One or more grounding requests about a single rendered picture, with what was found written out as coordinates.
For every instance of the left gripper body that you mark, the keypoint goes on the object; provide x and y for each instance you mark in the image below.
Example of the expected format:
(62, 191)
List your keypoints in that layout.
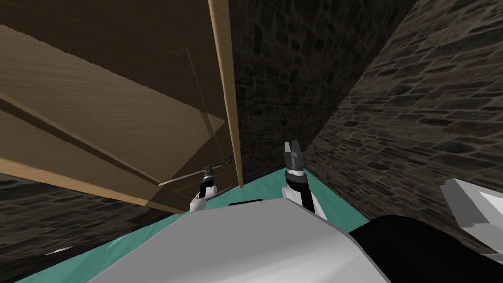
(208, 170)

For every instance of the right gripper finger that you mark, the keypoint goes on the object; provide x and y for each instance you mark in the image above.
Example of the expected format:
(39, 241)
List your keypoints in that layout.
(288, 148)
(296, 147)

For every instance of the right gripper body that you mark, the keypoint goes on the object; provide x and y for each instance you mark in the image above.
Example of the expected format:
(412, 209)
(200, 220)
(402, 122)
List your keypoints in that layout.
(294, 160)

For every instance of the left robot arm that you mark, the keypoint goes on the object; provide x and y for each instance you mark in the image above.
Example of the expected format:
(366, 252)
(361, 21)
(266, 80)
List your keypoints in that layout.
(202, 196)

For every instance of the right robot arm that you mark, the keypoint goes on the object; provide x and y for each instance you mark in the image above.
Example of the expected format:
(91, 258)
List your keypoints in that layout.
(412, 255)

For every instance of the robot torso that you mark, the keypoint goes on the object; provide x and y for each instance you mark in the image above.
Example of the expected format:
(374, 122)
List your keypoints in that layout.
(243, 243)

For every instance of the brown wooden door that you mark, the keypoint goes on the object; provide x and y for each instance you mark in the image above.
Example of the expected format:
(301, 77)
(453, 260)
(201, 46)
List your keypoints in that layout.
(102, 110)

